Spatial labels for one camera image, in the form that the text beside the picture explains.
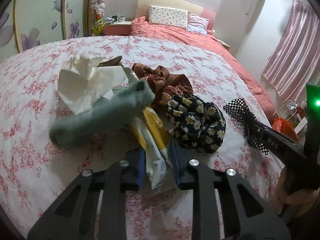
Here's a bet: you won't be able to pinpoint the black mesh net cloth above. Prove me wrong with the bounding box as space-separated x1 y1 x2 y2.
223 98 269 155

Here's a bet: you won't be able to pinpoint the pink left nightstand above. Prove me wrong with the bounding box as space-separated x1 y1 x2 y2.
103 21 132 36

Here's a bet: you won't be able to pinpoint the salmon pink bed duvet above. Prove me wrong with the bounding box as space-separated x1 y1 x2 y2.
130 16 276 121

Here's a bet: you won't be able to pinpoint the orange lined laundry basket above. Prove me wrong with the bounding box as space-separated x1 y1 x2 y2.
272 118 300 142

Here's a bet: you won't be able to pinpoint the floral glass wardrobe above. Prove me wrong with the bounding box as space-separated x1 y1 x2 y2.
1 0 88 61

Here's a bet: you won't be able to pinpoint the white mug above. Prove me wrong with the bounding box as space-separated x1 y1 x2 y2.
118 16 125 22

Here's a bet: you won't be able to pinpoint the grey green sock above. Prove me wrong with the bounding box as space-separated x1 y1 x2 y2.
49 80 155 148

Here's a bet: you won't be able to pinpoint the yellow white snack wrapper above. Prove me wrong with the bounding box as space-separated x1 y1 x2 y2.
125 67 180 193

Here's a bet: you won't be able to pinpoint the beige pink headboard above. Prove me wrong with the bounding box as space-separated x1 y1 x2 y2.
135 0 216 30

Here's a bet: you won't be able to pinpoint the pink striped pillow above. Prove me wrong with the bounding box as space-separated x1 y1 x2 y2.
187 13 210 36

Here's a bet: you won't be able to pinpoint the pink striped curtain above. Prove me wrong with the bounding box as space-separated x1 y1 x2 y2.
262 0 319 102

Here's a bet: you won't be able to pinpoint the hanging plush toys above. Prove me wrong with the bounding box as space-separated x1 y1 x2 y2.
91 0 105 36

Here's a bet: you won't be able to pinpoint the white floral pillow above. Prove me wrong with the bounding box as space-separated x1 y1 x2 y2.
149 5 189 30

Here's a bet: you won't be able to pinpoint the right bedside table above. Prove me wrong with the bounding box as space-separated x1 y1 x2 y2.
214 37 231 51

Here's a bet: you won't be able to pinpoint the black daisy scrunchie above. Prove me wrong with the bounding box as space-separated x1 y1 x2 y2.
165 95 226 154

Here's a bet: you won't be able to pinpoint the brown plaid scrunchie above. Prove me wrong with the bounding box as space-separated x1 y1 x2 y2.
132 63 193 108

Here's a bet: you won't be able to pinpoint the floral pink white tablecloth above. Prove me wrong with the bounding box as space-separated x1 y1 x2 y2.
1 36 283 239

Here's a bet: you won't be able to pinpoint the white wire rack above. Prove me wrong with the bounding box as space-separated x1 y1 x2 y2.
277 100 307 128

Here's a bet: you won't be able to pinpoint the white tissue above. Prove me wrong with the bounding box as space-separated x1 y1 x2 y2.
57 50 126 114

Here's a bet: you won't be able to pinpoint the operator right hand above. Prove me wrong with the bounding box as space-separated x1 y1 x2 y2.
270 167 319 218

